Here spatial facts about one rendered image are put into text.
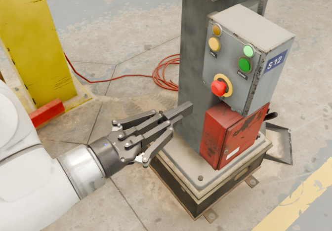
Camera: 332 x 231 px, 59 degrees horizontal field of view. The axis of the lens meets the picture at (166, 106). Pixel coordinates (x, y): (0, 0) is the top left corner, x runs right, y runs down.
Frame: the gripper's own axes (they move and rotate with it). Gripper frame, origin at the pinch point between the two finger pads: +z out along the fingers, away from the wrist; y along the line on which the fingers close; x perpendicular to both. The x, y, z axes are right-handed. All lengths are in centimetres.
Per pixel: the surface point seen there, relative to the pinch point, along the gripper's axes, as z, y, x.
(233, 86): 14.0, 2.7, 2.1
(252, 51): 13.7, 5.1, 13.8
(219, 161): 30, -7, -59
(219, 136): 29, -9, -43
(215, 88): 11.2, -0.4, 0.9
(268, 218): 46, 18, -97
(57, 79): -1, -115, -75
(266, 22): 22.2, 1.0, 14.7
